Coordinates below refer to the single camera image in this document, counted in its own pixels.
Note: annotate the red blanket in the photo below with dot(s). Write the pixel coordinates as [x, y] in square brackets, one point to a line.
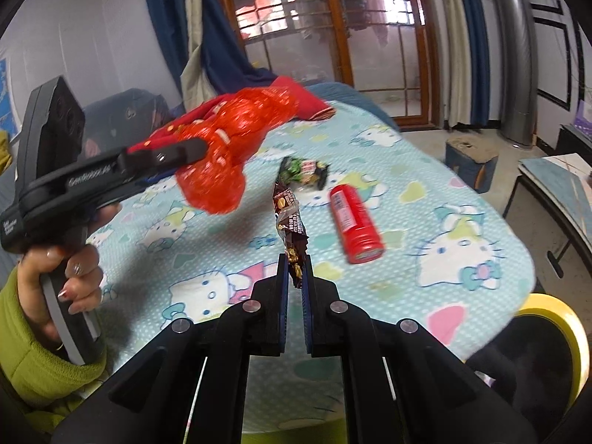
[300, 101]

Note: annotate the yellow rimmed bin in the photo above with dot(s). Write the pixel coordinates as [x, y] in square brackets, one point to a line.
[555, 307]

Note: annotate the dark blue curtain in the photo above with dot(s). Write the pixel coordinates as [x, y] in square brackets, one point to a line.
[222, 55]

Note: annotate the white low table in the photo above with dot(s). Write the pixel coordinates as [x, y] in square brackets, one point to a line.
[555, 180]

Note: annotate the purple box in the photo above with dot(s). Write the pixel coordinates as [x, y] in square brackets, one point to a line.
[583, 120]

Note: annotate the black television stand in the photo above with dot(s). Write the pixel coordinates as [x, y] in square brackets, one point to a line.
[571, 141]

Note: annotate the blue and white curtain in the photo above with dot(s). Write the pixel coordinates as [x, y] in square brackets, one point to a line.
[476, 55]

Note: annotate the silver standing air conditioner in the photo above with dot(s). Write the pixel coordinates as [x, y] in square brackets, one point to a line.
[518, 78]

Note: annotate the blue box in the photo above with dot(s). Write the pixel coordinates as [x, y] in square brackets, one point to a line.
[467, 171]

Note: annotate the brown snack wrapper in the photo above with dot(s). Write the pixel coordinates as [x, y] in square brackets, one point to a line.
[289, 222]

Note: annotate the person's left forearm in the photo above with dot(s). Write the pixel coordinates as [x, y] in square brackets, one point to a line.
[27, 370]

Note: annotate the red mesh plastic bag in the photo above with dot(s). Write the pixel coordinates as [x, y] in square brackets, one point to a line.
[226, 166]

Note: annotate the wooden glass door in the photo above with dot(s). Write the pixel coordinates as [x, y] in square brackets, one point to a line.
[296, 55]

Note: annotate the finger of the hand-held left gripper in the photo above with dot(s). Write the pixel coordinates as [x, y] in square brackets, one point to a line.
[175, 152]

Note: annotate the green snack wrapper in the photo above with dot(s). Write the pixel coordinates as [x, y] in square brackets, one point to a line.
[300, 169]

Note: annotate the blue grey mattress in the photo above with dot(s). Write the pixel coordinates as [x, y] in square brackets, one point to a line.
[351, 92]

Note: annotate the beige curtain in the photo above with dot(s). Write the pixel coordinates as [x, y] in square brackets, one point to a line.
[192, 69]

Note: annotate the person's left hand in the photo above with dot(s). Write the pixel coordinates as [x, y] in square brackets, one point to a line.
[78, 277]

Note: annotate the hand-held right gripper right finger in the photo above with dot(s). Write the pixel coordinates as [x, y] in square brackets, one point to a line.
[307, 296]

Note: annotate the red can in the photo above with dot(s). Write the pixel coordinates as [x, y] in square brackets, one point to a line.
[354, 222]

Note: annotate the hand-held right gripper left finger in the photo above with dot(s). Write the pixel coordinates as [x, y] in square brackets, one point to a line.
[283, 286]

